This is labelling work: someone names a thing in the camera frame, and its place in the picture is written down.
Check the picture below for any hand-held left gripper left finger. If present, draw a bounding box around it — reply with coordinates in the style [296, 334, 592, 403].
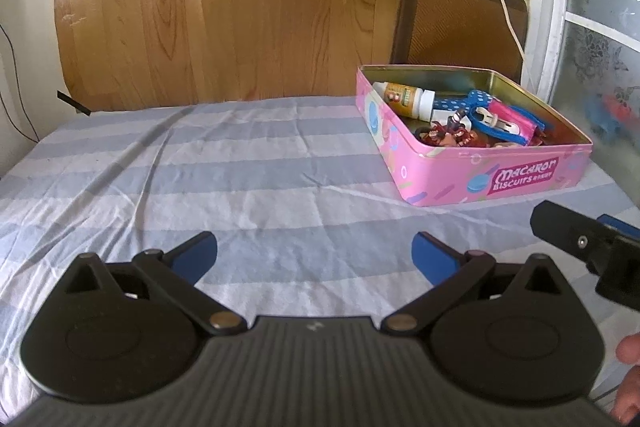
[64, 231, 247, 337]

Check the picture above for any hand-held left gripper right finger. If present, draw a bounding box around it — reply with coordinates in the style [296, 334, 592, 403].
[381, 231, 568, 337]

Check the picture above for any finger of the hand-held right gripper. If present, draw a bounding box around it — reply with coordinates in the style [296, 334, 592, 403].
[596, 214, 640, 242]
[530, 200, 622, 265]

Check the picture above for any pink tin box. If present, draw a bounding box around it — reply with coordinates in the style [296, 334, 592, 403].
[355, 64, 594, 207]

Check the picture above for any dark red toy figure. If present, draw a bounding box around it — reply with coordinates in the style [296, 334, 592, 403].
[416, 113, 482, 148]

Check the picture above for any white plastic clip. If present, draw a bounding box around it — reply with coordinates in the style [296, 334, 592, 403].
[472, 106, 522, 138]

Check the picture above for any white bottle with orange label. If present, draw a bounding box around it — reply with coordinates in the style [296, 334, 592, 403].
[372, 81, 436, 121]

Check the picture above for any person's right hand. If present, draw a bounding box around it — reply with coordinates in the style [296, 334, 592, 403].
[612, 332, 640, 426]

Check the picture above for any blue striped bedsheet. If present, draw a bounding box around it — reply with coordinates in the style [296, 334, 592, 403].
[0, 94, 640, 427]

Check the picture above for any pink pouch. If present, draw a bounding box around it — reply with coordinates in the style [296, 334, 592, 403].
[487, 99, 547, 144]

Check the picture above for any black tape strip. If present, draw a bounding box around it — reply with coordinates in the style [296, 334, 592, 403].
[56, 90, 93, 116]

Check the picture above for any brown woven chair back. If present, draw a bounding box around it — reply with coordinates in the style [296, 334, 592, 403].
[389, 0, 530, 81]

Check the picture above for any wooden board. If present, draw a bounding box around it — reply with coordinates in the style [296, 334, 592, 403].
[50, 0, 427, 112]

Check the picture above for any white window frame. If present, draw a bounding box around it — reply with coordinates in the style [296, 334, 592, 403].
[529, 0, 640, 142]

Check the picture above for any black cable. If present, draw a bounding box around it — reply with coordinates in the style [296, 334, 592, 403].
[0, 24, 42, 144]

